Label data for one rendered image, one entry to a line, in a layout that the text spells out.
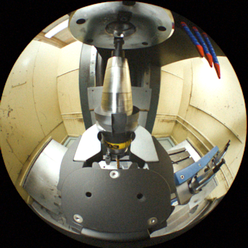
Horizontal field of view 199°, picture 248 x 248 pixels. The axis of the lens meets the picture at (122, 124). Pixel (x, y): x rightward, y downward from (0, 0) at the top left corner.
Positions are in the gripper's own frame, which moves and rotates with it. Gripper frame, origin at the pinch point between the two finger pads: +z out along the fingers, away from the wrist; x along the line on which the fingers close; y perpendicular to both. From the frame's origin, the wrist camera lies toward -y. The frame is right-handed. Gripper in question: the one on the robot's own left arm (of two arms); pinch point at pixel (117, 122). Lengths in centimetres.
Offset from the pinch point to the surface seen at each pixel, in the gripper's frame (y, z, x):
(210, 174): 5.3, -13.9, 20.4
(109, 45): -16.3, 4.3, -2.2
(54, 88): -20, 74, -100
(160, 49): -28.2, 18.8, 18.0
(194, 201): 62, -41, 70
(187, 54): -28.2, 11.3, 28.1
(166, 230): 60, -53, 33
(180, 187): 12.0, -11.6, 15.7
